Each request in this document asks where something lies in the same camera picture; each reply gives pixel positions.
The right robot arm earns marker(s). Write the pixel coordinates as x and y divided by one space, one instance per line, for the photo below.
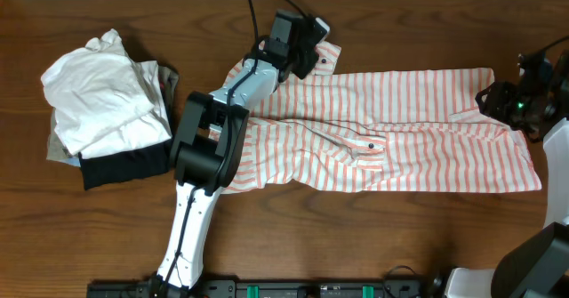
538 267

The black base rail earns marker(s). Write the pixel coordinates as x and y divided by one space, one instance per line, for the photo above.
395 287

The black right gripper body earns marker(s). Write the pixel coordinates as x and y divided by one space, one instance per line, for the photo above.
514 108

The red white striped shirt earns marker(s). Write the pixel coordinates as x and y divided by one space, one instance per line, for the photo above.
382 131

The white folded garment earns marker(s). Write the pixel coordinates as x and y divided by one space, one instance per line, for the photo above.
103 102

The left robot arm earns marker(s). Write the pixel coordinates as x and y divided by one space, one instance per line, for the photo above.
207 148

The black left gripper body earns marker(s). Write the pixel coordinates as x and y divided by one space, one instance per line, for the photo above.
296 62

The black folded garment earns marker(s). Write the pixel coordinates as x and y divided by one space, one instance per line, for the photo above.
126 166

